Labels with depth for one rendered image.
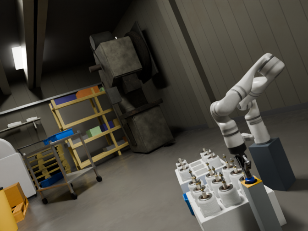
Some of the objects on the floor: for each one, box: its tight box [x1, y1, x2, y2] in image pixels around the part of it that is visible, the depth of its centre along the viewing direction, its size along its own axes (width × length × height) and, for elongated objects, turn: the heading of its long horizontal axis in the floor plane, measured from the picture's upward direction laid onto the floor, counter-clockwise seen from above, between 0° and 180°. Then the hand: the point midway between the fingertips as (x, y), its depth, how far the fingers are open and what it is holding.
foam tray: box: [186, 176, 287, 231], centre depth 124 cm, size 39×39×18 cm
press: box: [89, 21, 176, 153], centre depth 467 cm, size 146×130×280 cm
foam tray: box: [175, 158, 226, 194], centre depth 180 cm, size 39×39×18 cm
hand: (247, 173), depth 95 cm, fingers closed
